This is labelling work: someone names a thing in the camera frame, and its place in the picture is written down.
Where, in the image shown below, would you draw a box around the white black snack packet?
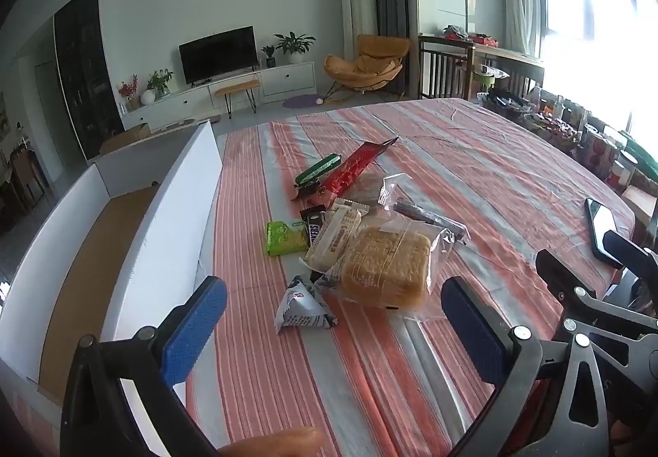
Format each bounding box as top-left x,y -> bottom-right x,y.
274,276 -> 338,334

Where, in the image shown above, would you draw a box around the green cracker packet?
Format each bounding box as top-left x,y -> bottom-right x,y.
265,221 -> 309,256

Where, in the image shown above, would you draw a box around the packaged bread loaf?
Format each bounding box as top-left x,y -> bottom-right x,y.
317,213 -> 456,319

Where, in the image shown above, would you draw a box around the Snickers chocolate bar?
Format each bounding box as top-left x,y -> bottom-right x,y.
300,205 -> 327,246

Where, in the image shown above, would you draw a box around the beige wafer biscuit pack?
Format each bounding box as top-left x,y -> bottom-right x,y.
304,197 -> 369,273

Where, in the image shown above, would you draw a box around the clear bag brown biscuits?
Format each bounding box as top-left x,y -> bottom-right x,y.
378,173 -> 470,244

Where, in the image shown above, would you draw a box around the green sausage snack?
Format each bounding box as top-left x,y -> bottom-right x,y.
294,153 -> 341,188

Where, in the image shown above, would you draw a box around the red snack packet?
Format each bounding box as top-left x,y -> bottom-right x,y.
318,136 -> 398,199

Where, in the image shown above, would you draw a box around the person's left hand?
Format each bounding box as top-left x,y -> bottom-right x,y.
219,427 -> 324,457

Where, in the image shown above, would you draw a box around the white cardboard storage box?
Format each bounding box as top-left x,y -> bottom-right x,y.
0,119 -> 223,401

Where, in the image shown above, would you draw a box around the striped red grey tablecloth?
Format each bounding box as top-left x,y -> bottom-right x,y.
185,100 -> 636,456

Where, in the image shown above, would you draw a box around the black smartphone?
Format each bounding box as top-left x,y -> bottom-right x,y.
584,197 -> 622,269

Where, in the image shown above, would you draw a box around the wooden dining chairs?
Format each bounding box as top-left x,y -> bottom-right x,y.
0,145 -> 49,232

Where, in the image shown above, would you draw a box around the cluttered side table items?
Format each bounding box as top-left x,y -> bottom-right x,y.
476,86 -> 657,196

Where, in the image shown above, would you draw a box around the small wooden bench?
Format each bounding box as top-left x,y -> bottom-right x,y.
213,78 -> 261,118

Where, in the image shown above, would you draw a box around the leafy plant white vase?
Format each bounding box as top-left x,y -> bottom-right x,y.
141,68 -> 173,106

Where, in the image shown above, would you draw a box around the red flower vase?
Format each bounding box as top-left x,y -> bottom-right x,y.
117,74 -> 141,111

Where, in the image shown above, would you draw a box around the purple round floor mat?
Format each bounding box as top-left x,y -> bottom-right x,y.
282,94 -> 323,109

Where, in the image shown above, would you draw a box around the white TV cabinet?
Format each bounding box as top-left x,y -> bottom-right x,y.
122,62 -> 317,130

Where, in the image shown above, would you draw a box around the small dark potted plant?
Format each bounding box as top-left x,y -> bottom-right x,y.
261,45 -> 277,68

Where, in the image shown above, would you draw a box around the black display cabinet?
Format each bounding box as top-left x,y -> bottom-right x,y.
53,0 -> 124,158

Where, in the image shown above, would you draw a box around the black flat television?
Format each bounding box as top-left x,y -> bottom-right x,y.
178,26 -> 257,85

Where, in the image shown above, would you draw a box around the dark wooden railing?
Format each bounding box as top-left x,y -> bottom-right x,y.
418,35 -> 544,100

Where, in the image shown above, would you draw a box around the green potted plant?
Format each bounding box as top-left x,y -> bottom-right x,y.
274,31 -> 315,64

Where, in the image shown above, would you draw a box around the orange lounge chair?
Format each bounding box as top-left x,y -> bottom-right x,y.
322,34 -> 412,103

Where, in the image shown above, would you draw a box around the white standing air conditioner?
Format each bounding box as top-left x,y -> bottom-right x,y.
336,0 -> 380,67

